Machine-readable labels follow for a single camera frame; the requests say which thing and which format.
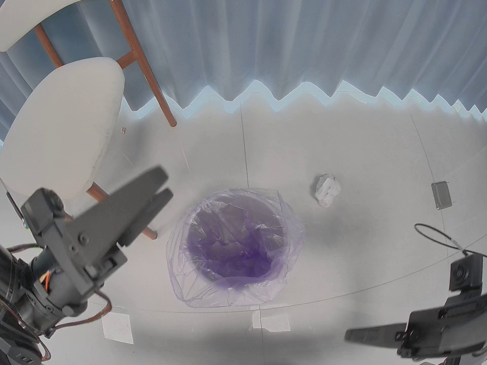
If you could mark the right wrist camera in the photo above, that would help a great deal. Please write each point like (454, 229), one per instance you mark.
(466, 274)

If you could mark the purple plastic bag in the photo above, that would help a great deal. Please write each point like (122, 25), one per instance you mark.
(236, 249)

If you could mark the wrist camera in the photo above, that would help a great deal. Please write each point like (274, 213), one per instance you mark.
(466, 274)
(42, 211)

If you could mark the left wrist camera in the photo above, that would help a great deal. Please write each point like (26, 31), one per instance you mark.
(42, 211)

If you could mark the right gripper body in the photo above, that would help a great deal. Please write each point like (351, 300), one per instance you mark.
(449, 329)

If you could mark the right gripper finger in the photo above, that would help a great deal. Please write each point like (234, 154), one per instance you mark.
(380, 337)

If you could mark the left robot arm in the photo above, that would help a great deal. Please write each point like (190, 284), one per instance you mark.
(15, 280)

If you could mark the crumpled white paper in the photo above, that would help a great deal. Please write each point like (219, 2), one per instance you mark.
(327, 190)

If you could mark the cream cushioned wooden chair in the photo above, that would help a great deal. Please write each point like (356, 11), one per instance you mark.
(64, 127)

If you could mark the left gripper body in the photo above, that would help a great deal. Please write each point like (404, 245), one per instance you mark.
(61, 287)

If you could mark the blue-grey curtain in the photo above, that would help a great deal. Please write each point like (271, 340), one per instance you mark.
(285, 32)

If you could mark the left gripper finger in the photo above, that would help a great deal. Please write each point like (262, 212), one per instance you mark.
(110, 219)
(152, 215)

